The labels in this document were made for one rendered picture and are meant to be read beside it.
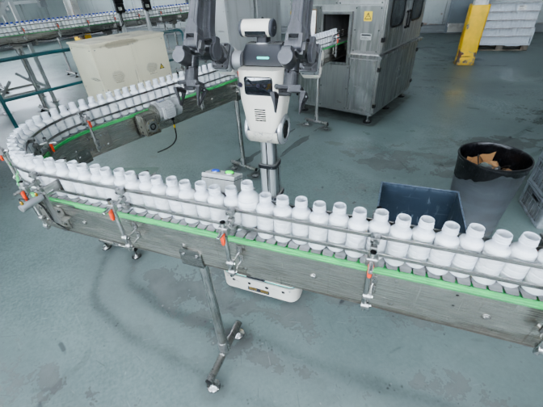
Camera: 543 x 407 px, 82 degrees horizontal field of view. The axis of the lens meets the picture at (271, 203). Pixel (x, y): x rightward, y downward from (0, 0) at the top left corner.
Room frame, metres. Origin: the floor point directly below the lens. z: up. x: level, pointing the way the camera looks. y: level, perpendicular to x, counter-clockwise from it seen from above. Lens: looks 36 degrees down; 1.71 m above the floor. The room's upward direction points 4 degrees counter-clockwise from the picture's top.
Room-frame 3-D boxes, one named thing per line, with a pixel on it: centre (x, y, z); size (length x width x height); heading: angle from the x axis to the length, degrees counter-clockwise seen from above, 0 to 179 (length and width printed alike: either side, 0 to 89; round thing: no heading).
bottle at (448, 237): (0.61, -0.47, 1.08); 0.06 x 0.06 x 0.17
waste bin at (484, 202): (1.91, -1.57, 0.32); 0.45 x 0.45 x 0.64
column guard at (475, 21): (7.23, -4.40, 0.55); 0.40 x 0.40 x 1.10; 68
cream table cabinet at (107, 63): (4.89, 1.98, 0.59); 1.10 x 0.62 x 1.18; 140
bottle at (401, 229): (0.66, -0.36, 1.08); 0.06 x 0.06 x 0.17
